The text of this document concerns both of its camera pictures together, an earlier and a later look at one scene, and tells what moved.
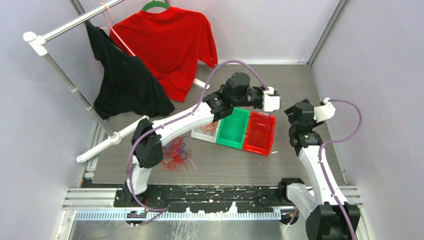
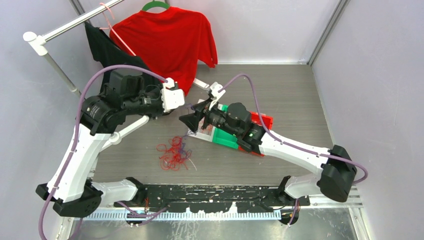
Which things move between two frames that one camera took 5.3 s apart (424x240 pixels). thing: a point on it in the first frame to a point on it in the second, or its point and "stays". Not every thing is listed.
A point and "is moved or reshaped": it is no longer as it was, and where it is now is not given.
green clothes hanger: [154, 3] stays
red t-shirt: [172, 42] stays
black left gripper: [261, 90] to [157, 90]
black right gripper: [289, 111] to [192, 119]
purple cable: [268, 137] is moved or reshaped
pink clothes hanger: [110, 26] stays
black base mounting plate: [207, 198] stays
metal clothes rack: [40, 42] stays
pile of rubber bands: [174, 155] stays
